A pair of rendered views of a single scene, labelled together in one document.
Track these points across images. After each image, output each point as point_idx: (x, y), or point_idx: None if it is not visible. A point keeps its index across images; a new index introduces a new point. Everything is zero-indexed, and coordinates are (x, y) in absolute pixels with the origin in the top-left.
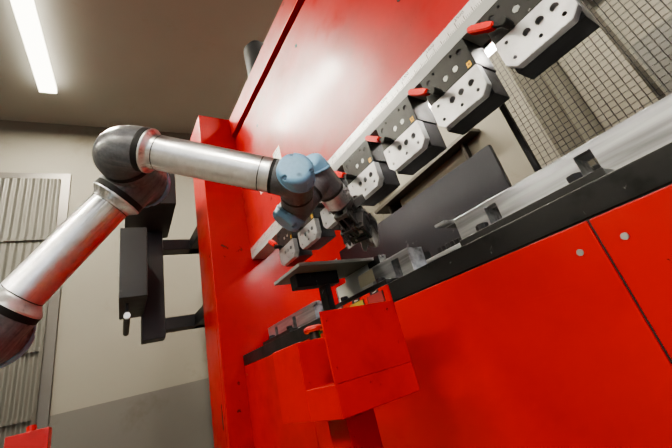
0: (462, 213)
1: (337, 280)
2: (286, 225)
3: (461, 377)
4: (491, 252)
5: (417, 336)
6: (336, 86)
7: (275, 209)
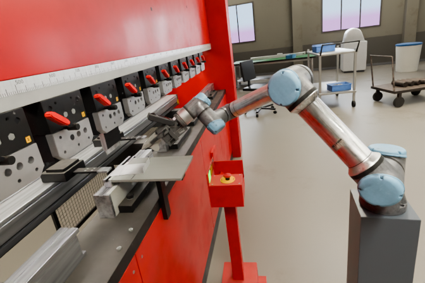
0: None
1: None
2: (219, 131)
3: (192, 189)
4: (194, 146)
5: (186, 182)
6: (115, 0)
7: (224, 122)
